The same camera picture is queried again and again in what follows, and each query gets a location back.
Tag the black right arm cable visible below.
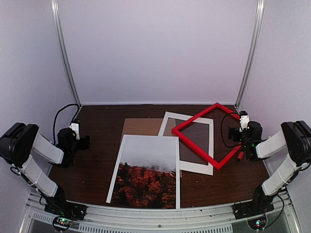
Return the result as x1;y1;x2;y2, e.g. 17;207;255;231
220;112;243;149

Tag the right aluminium corner post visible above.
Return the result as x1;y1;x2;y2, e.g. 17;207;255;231
235;0;265;109

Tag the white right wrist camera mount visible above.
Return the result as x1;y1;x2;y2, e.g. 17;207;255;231
240;111;250;132

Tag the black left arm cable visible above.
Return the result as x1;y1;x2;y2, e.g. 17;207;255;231
52;103;81;146

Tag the aluminium front rail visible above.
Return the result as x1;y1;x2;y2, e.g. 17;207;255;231
20;190;299;233

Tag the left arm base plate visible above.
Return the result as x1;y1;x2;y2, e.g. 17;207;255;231
44;202;87;220

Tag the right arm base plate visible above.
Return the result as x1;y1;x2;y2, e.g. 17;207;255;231
232;201;274;219

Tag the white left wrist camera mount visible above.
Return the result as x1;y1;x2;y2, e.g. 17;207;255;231
69;118;80;140

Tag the left controller board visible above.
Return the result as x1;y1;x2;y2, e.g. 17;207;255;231
52;216;73;232

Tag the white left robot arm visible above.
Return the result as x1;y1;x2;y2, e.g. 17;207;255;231
0;122;90;216

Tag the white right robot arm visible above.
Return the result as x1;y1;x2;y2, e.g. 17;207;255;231
228;120;311;215

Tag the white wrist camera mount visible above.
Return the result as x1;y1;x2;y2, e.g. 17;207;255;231
240;111;250;132
69;118;80;140

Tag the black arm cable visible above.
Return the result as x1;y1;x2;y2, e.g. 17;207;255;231
52;103;81;146
220;112;243;149

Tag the white mat board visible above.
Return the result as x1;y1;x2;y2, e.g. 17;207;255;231
158;112;214;176

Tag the red handled screwdriver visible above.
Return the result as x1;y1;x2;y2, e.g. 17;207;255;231
237;146;245;161

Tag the left aluminium corner post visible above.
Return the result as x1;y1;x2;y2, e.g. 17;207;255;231
51;0;82;107

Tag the photo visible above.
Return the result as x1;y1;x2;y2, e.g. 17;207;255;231
106;134;181;209

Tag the red picture frame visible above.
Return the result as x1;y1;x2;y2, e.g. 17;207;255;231
172;103;241;170

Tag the right controller board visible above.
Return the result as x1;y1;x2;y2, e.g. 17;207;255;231
247;217;267;231

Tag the controller board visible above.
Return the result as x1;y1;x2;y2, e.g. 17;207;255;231
247;217;267;231
52;216;73;232

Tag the brown frame backing board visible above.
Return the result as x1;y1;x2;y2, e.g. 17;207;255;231
118;118;179;173

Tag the aluminium corner post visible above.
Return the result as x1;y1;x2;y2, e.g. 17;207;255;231
51;0;82;107
235;0;265;109

